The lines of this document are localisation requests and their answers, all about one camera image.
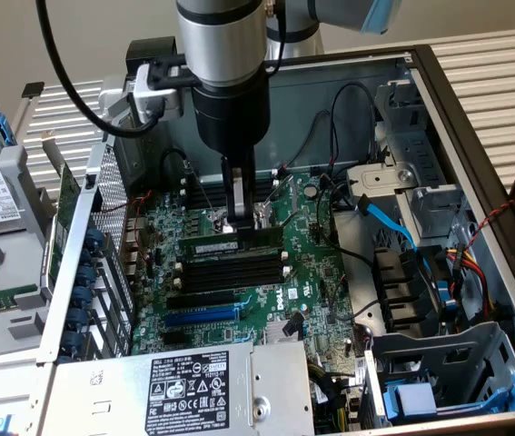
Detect CPU socket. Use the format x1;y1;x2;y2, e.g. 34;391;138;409
209;206;282;231

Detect silver chipset heatsink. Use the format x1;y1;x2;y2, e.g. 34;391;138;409
263;317;306;344

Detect green graphics card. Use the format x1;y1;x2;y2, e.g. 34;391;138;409
39;129;84;299

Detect red yellow power wires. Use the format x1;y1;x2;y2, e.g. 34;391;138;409
445;243;499;322

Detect silver disk bay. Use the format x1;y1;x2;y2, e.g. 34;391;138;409
345;79;471;242

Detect grey parts rack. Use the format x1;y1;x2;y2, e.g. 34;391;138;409
0;140;56;362

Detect blue wire connector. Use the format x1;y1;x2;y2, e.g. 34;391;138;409
436;280;459;312

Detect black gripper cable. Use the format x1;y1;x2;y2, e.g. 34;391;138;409
263;0;289;76

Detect short black arched wire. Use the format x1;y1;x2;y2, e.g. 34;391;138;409
160;148;194;183

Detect blue disk tray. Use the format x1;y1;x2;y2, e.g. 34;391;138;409
381;370;515;423

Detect black plastic fan shroud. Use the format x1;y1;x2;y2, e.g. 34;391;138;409
371;246;458;340

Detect silver power supply unit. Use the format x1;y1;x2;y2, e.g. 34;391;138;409
38;339;316;436

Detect thick black wire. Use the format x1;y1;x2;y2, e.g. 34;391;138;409
315;174;376;270

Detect RAM slot white latches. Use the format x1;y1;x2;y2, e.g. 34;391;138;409
173;252;291;270
180;179;281;200
180;168;281;188
173;266;292;288

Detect thin red wire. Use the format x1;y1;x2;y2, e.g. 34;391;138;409
102;189;154;242

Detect thin metal locking lever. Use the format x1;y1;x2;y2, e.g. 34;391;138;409
186;165;222;223
281;208;304;231

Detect blue expansion slot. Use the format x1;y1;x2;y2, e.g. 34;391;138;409
163;304;241;329

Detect metal socket cover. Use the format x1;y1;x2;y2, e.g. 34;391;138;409
256;174;296;228

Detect silver metal corner bracket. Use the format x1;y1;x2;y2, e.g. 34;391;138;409
97;75;134;133

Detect thin black looped wire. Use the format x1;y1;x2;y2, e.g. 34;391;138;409
329;81;379;168

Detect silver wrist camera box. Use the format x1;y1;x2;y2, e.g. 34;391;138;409
132;53;194;122

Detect black wire plug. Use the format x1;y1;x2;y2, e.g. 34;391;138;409
282;312;306;338

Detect green RAM stick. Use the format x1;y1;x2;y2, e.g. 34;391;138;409
0;283;41;317
177;224;284;256

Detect thick black camera cable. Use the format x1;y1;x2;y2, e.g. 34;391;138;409
34;0;163;140

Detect open black PC case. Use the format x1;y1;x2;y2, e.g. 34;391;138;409
36;44;515;436

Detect green Dell motherboard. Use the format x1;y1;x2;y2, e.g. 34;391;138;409
127;170;367;364

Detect twisted red black wire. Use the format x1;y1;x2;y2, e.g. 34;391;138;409
463;199;515;251

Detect long black expansion slot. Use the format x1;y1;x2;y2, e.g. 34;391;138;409
165;289;239;311

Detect light blue disk wire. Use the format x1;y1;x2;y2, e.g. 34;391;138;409
355;193;431;273

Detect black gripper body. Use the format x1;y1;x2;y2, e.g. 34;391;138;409
192;75;272;160

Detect grey disk bay cage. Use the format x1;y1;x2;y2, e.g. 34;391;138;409
361;320;515;431

